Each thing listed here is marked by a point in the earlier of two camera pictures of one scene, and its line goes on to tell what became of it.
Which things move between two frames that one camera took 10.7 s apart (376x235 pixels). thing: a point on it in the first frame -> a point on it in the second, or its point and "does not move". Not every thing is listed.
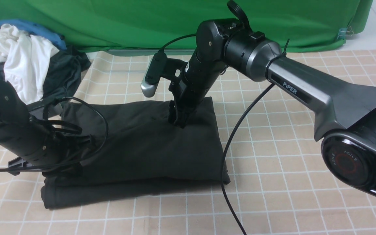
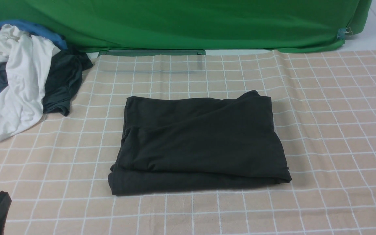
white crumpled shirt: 25,56 does not move
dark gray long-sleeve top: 140,151 -> 175,143
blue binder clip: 343,32 does not move
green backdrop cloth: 146,25 does not move
